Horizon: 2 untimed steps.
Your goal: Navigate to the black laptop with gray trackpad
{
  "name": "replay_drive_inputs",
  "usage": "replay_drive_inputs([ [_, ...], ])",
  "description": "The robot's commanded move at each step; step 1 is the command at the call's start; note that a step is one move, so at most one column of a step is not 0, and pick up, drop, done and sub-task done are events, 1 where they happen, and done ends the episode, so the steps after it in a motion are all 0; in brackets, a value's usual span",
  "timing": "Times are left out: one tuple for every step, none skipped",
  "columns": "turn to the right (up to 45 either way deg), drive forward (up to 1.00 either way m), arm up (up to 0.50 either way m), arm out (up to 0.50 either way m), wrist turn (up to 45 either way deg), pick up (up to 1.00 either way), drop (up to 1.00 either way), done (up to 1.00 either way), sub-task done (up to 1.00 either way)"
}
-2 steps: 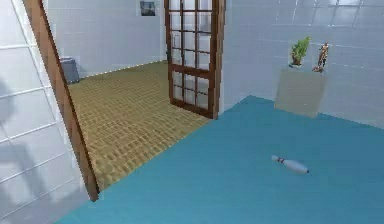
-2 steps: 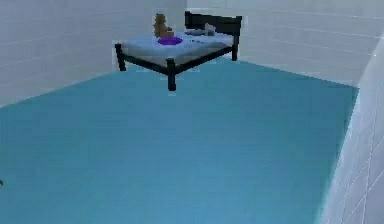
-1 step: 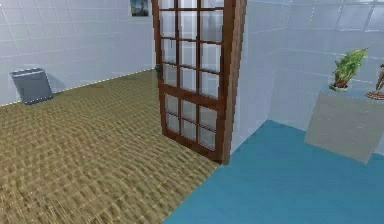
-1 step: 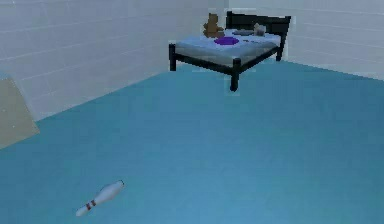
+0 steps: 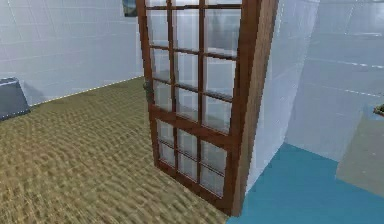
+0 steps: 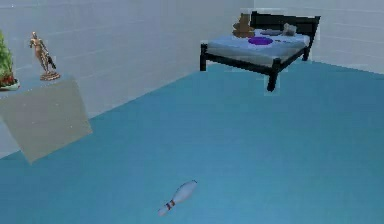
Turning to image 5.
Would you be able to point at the brown glass-paned room door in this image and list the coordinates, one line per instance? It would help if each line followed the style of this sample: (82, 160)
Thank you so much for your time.
(246, 83)

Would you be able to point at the pale beige cabinet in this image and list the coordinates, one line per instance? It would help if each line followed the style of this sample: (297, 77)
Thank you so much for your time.
(363, 156)

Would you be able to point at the grey bin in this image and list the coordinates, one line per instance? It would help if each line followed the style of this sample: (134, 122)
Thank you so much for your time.
(11, 98)

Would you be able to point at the framed wall picture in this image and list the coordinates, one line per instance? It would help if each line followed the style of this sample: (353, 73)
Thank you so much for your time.
(129, 7)

